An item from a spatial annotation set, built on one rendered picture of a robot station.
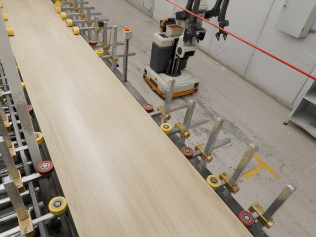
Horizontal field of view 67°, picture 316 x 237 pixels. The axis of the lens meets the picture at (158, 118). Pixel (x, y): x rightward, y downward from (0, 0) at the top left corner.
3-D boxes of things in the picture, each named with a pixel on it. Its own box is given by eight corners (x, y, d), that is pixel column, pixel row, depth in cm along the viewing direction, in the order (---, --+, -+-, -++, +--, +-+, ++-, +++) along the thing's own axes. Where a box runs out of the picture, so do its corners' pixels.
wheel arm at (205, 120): (205, 121, 193) (206, 116, 191) (208, 123, 191) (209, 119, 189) (160, 136, 172) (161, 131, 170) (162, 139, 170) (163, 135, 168)
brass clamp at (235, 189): (223, 175, 155) (225, 170, 152) (238, 191, 147) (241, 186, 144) (216, 178, 152) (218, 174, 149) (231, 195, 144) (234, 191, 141)
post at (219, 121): (201, 166, 172) (220, 115, 141) (204, 169, 169) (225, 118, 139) (197, 168, 170) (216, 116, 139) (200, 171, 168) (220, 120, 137)
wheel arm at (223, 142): (226, 140, 178) (228, 136, 175) (229, 143, 176) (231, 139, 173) (180, 160, 157) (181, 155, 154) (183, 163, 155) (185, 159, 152)
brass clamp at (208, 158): (200, 147, 169) (201, 142, 166) (212, 161, 161) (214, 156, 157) (193, 150, 166) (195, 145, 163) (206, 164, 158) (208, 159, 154)
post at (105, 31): (106, 62, 280) (106, 20, 250) (107, 63, 278) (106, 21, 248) (103, 62, 279) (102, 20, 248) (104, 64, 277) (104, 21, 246)
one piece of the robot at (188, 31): (180, 39, 303) (183, 22, 289) (196, 37, 316) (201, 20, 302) (187, 44, 293) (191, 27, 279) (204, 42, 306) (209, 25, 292)
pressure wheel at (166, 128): (161, 142, 169) (163, 130, 161) (156, 135, 174) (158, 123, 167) (171, 140, 172) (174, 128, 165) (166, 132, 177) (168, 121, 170)
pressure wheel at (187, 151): (185, 169, 154) (190, 157, 146) (176, 162, 157) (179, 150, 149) (192, 161, 159) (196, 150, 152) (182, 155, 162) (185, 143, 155)
